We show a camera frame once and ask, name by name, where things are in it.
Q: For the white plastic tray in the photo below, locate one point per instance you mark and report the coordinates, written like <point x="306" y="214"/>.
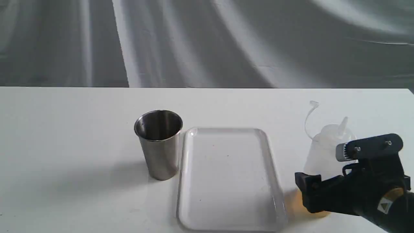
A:
<point x="228" y="182"/>

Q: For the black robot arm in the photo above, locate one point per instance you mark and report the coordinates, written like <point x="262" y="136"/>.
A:
<point x="391" y="224"/>

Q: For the stainless steel cup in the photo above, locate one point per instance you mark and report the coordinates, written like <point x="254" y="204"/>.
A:
<point x="159" y="135"/>

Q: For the translucent squeeze bottle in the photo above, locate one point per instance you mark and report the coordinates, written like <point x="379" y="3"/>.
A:
<point x="321" y="159"/>

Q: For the grey fabric backdrop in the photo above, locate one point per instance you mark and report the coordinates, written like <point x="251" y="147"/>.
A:
<point x="207" y="43"/>

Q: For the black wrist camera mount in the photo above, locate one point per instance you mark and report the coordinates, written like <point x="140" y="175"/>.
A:
<point x="369" y="148"/>

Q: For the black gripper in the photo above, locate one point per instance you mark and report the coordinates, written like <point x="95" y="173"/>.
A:
<point x="373" y="187"/>

